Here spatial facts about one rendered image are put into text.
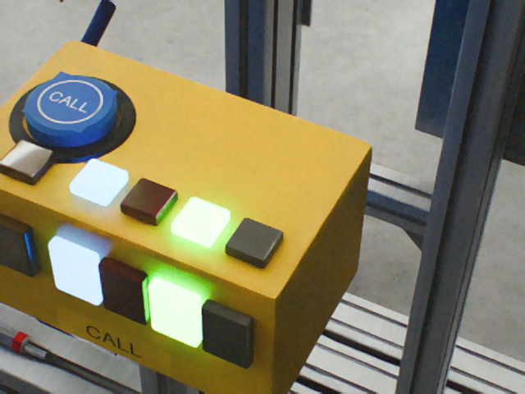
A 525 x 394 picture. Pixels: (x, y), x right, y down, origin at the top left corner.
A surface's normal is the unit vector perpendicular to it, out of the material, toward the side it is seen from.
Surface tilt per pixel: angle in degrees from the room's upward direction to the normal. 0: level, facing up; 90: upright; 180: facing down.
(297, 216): 0
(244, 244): 0
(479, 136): 90
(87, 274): 90
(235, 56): 90
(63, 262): 90
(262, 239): 0
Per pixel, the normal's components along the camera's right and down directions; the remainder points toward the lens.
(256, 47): -0.44, 0.65
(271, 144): 0.02, -0.69
